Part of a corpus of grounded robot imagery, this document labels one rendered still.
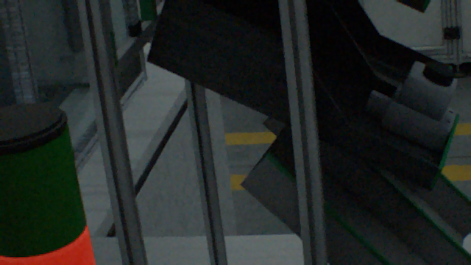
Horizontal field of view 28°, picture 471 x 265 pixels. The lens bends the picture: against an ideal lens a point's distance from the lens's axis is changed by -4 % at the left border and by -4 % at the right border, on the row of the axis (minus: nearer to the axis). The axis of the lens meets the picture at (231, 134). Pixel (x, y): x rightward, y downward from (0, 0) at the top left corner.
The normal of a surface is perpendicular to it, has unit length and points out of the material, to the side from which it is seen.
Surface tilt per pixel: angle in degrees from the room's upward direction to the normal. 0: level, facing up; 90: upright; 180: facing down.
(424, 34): 90
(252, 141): 0
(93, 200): 0
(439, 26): 90
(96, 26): 90
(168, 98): 0
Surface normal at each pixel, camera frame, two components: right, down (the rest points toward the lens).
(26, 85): -0.16, 0.38
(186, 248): -0.11, -0.92
